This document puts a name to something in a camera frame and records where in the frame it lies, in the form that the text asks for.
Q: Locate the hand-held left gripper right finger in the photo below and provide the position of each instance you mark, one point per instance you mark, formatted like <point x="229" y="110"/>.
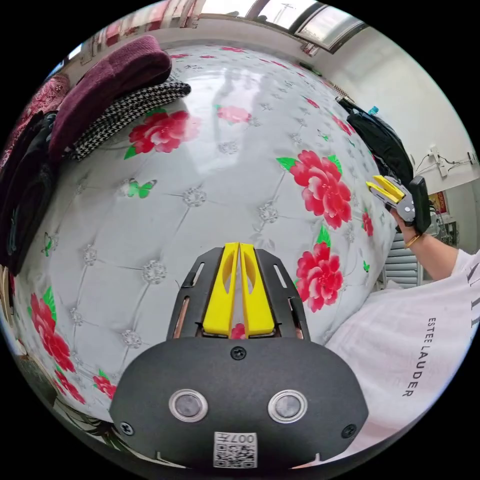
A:
<point x="257" y="300"/>

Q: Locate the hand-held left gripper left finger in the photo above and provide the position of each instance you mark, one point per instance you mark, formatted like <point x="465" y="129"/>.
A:
<point x="221" y="296"/>

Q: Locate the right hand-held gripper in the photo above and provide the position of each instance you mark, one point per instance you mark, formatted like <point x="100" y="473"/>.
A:
<point x="405" y="208"/>

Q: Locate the person's right forearm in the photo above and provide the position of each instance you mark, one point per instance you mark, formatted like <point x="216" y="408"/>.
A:
<point x="431" y="257"/>

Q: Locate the person's right hand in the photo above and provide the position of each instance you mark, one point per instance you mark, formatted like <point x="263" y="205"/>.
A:
<point x="403" y="227"/>

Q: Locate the black bag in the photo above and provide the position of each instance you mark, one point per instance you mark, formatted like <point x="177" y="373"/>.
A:
<point x="382" y="142"/>

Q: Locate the white power strip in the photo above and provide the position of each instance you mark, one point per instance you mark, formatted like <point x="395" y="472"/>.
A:
<point x="439" y="161"/>

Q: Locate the person's body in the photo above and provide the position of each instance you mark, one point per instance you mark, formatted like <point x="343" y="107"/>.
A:
<point x="412" y="337"/>

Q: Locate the window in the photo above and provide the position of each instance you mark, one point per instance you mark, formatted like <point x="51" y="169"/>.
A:
<point x="322" y="22"/>

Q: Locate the pile of clothes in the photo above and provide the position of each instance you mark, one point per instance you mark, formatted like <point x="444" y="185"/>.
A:
<point x="108" y="78"/>

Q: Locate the red patterned curtain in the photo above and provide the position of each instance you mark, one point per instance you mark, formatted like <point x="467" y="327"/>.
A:
<point x="150" y="20"/>

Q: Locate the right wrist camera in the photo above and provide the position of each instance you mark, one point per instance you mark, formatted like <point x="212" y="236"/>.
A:
<point x="421" y="204"/>

